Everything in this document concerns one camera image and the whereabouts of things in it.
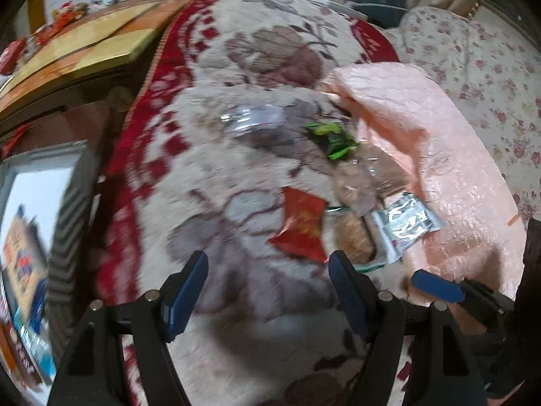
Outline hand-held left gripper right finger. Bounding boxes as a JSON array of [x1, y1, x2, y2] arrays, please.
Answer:
[[329, 250, 487, 406]]

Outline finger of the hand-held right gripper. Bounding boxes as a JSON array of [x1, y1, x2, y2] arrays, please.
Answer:
[[411, 269, 514, 324]]

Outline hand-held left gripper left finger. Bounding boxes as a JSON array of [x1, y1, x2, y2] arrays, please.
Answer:
[[48, 251, 210, 406]]

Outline red snack packet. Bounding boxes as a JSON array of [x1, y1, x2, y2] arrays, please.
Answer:
[[268, 186, 329, 263]]

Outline blue white snack packet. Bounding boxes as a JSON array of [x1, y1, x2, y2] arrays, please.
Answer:
[[13, 300, 57, 383]]

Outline cream cracker packet blue print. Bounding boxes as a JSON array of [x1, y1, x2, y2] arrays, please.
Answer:
[[3, 204, 50, 323]]

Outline clear cookie packet green edge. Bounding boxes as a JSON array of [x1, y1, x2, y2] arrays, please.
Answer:
[[335, 210, 387, 272]]

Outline silver white snack packet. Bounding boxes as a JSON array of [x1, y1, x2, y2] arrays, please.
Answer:
[[367, 191, 445, 264]]

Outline clear packet brown cookies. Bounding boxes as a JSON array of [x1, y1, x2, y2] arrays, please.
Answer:
[[332, 158, 383, 216]]

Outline floral fleece blanket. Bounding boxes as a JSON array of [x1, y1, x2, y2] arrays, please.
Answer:
[[95, 0, 423, 406]]

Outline peach quilt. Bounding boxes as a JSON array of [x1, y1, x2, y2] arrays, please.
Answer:
[[323, 63, 527, 305]]

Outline green snack packet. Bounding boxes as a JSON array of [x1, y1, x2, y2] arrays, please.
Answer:
[[303, 121, 361, 162]]

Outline clear plastic snack packet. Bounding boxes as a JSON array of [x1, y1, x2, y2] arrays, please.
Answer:
[[219, 105, 289, 144]]

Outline rose print bedsheet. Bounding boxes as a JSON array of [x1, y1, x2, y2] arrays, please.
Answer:
[[389, 5, 541, 225]]

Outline wooden table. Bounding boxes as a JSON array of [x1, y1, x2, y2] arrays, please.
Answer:
[[0, 0, 201, 108]]

